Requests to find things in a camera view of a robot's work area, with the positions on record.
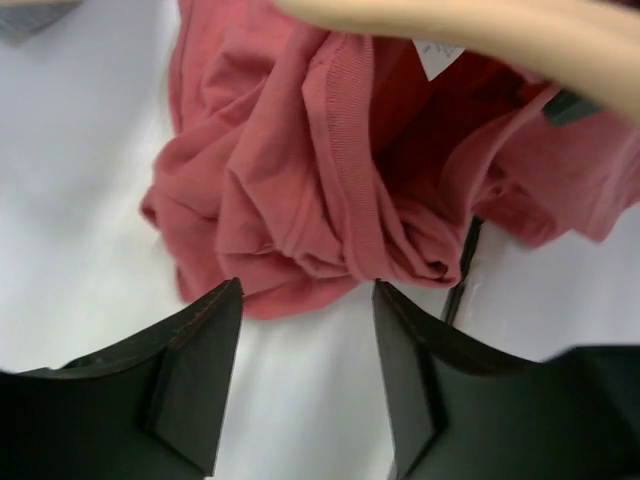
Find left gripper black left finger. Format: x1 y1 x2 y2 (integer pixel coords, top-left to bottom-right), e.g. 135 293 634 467
1 279 243 479

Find peach plastic hanger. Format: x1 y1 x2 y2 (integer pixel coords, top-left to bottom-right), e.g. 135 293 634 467
276 1 639 123

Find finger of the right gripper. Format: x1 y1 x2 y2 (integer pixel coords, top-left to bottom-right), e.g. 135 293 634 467
543 92 602 126

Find grey hanging garment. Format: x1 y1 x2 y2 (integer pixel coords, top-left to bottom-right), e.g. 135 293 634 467
1 0 81 43

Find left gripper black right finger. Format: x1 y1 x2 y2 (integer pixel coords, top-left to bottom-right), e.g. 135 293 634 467
372 281 639 479

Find red t shirt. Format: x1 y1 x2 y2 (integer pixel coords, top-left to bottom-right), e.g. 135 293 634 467
141 1 639 319

